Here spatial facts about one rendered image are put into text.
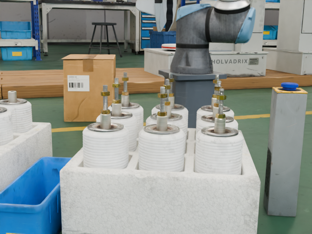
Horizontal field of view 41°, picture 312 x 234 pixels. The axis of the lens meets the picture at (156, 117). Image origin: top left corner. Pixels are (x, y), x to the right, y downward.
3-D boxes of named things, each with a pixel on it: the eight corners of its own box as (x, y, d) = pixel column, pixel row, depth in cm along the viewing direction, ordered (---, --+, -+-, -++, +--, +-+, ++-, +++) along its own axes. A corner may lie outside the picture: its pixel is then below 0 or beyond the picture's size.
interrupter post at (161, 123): (158, 133, 85) (158, 117, 84) (154, 130, 87) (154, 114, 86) (169, 132, 86) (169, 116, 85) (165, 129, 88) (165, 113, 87)
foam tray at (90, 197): (104, 183, 124) (103, 124, 120) (237, 190, 120) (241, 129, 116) (61, 253, 86) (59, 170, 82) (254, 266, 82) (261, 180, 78)
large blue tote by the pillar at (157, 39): (147, 57, 580) (147, 30, 572) (174, 57, 596) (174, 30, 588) (163, 61, 535) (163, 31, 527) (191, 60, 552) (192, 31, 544)
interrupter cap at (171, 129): (149, 137, 82) (149, 133, 82) (139, 127, 89) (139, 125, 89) (185, 134, 84) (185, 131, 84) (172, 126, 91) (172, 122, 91)
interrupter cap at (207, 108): (208, 106, 113) (208, 103, 113) (234, 109, 109) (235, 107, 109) (195, 111, 107) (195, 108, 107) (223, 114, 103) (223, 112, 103)
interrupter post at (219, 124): (222, 135, 84) (223, 119, 83) (211, 133, 85) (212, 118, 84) (227, 133, 85) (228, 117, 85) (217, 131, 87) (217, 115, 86)
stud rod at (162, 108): (159, 123, 85) (160, 87, 84) (159, 122, 86) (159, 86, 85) (164, 123, 86) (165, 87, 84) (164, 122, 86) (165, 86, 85)
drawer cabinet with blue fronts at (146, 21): (129, 52, 684) (129, 8, 669) (156, 52, 700) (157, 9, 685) (140, 55, 631) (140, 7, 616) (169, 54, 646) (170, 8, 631)
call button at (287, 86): (279, 89, 103) (279, 81, 103) (295, 90, 103) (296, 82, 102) (282, 92, 99) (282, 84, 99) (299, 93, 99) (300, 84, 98)
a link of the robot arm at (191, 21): (181, 42, 154) (183, 4, 151) (217, 43, 148) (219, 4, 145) (170, 43, 143) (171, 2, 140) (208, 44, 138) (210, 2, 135)
